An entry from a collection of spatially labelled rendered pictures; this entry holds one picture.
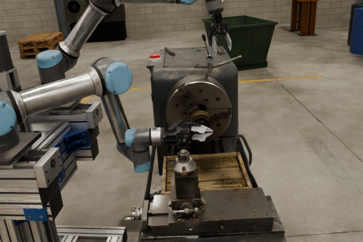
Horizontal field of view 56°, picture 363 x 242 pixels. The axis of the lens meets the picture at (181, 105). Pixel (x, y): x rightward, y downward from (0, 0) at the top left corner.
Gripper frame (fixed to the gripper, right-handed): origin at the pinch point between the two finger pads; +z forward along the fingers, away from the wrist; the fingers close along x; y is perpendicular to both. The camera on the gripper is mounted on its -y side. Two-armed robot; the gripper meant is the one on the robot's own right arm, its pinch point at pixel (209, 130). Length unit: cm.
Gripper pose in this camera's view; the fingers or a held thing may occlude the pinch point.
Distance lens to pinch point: 145.8
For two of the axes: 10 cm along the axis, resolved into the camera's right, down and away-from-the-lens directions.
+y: 0.1, 3.6, -9.3
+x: -0.6, -9.3, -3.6
